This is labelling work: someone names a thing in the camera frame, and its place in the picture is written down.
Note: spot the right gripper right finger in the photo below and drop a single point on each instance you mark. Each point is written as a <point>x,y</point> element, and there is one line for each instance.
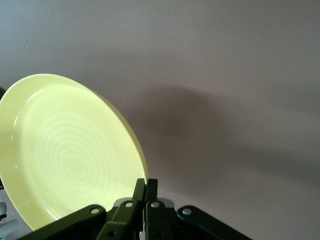
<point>157,220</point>

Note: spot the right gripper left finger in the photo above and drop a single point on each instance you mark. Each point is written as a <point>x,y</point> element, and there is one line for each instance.
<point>120,220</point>

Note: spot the yellow plate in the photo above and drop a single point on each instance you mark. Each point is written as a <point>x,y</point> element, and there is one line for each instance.
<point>67,150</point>

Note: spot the brown table cover sheet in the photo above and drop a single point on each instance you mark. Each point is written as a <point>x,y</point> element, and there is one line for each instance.
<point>225,75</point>

